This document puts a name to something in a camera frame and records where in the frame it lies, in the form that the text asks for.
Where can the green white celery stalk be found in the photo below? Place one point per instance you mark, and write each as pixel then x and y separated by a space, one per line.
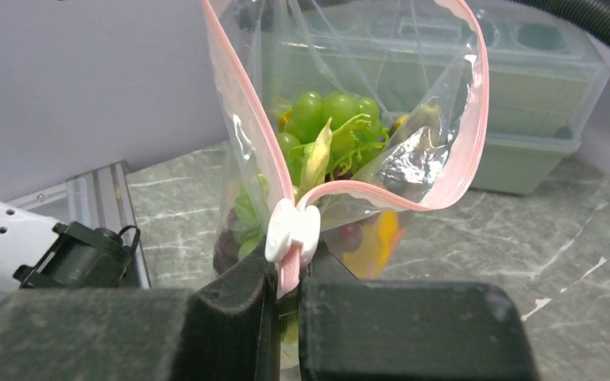
pixel 331 154

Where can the green grape bunch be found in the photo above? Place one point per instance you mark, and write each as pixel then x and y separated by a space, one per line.
pixel 310 110

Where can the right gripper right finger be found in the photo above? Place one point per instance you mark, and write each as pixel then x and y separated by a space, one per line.
pixel 360 329

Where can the aluminium frame rail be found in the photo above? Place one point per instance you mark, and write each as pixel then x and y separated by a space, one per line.
pixel 97 198

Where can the yellow banana bunch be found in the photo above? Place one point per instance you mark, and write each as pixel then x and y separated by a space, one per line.
pixel 317 153

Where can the purple grape bunch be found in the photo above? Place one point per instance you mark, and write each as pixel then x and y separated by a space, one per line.
pixel 292 237

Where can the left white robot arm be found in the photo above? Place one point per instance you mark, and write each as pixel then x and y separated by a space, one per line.
pixel 69 237

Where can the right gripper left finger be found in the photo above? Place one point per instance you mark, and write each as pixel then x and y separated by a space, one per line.
pixel 226 330

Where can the clear pink zip top bag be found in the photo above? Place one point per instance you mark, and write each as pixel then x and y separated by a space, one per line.
pixel 422 169

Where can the clear lidded storage box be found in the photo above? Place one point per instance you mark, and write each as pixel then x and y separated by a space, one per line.
pixel 545 76

